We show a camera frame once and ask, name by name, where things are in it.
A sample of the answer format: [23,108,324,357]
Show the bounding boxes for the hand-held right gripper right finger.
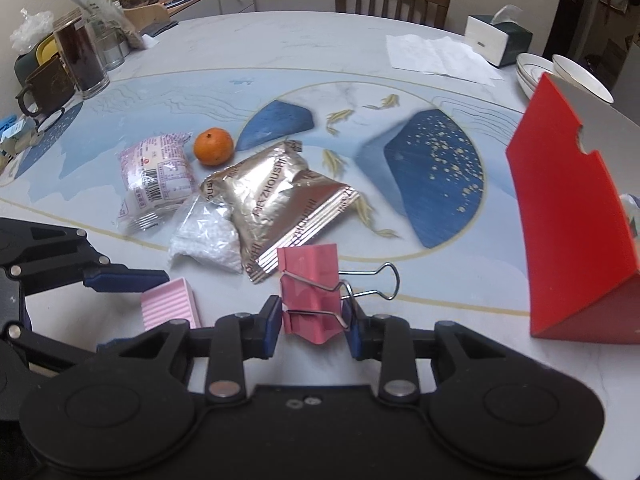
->
[341,297,517,402]

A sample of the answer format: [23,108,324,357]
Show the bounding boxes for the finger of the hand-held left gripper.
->
[0,322,133,378]
[0,217,171,297]

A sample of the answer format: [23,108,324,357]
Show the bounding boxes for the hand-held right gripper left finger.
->
[117,295,284,402]

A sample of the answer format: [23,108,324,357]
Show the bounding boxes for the pink binder clip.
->
[276,244,401,346]

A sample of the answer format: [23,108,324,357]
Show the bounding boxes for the pink ribbed eraser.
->
[140,277,203,331]

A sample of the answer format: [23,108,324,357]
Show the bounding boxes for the pink white snack packet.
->
[117,132,198,231]

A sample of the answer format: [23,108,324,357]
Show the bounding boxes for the gold foil snack bag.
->
[199,140,361,286]

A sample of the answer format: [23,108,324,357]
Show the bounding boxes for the orange tangerine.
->
[194,127,235,166]

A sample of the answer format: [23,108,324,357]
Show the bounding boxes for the red cardboard box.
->
[505,72,640,345]

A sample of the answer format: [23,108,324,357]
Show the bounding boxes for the clear bag of white pellets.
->
[167,195,242,275]

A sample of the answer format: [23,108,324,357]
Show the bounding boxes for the small printed carton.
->
[0,122,41,158]

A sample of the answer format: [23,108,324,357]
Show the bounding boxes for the brown mug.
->
[15,55,76,116]

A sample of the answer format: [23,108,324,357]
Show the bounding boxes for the tall glass jar dark contents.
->
[52,15,111,100]

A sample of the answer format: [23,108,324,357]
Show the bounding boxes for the small clear glass jar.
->
[92,20,126,72]

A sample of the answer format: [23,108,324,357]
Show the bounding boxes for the dark green yellow container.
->
[14,35,58,83]

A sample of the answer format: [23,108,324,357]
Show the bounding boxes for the light wooden board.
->
[122,2,171,31]

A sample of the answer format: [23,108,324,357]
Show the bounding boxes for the crumpled clear plastic bag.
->
[10,7,55,53]

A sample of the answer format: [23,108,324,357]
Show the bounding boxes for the clear green white packet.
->
[59,0,151,51]

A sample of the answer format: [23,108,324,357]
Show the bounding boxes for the white paper napkin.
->
[386,34,506,86]

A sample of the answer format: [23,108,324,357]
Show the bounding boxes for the stack of white plates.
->
[515,52,558,101]

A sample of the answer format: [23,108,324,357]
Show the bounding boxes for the green white tissue box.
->
[465,4,534,68]

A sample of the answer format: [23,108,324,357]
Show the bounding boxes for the dark wooden slatted chair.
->
[334,0,452,30]

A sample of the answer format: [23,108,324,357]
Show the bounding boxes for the white bowl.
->
[551,54,615,106]

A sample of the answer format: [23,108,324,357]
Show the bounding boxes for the dark door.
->
[545,0,596,56]

